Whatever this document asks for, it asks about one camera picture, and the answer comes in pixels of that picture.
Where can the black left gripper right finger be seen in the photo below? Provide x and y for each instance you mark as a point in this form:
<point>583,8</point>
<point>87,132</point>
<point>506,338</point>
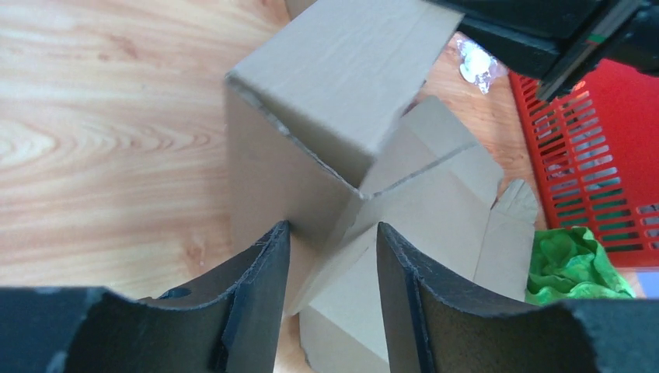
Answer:
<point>438,321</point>

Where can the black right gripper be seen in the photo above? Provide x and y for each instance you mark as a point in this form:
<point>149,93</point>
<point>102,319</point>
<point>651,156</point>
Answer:
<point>559,42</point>

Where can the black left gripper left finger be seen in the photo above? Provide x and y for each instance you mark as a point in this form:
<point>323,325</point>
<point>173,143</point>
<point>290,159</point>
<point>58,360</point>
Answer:
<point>226,320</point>

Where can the clear bag white parts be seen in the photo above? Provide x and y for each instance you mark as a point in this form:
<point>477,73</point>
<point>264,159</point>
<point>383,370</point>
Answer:
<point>477,66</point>

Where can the brown cardboard sheet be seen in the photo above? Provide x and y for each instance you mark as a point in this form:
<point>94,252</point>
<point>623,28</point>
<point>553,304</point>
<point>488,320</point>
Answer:
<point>325,130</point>

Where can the red plastic basket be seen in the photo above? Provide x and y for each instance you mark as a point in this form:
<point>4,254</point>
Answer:
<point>595,157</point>

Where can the green lettuce head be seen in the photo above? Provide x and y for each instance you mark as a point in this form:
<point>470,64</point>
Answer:
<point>570,263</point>

